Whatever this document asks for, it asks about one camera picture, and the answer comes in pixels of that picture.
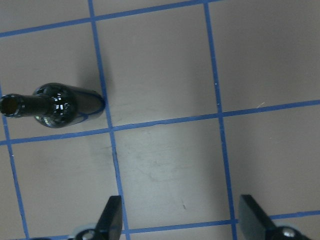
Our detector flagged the dark glass wine bottle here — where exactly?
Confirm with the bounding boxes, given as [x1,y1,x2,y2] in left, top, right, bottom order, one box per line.
[0,83,106,129]

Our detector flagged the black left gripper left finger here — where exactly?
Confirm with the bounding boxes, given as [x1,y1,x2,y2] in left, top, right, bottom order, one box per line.
[73,195,123,240]

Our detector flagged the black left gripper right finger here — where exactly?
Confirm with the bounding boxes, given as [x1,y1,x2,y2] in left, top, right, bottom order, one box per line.
[238,194,309,240]

